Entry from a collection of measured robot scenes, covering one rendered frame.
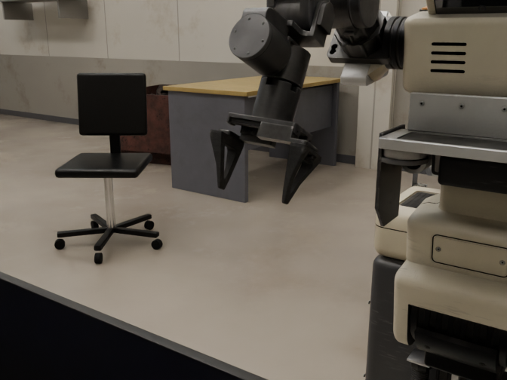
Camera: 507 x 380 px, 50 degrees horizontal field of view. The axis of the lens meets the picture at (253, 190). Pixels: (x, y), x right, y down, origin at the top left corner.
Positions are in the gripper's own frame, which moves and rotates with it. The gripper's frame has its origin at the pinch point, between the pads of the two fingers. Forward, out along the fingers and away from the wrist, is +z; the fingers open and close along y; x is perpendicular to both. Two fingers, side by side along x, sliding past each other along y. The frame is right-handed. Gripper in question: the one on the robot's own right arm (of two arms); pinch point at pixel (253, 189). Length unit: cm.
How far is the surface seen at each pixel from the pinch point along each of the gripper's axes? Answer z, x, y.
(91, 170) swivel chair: -4, 154, -175
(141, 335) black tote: 11.0, -44.1, 19.1
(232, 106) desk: -76, 262, -167
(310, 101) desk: -114, 356, -151
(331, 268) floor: 13, 217, -55
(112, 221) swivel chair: 20, 186, -179
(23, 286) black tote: 11.1, -43.2, 10.6
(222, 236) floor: 13, 230, -130
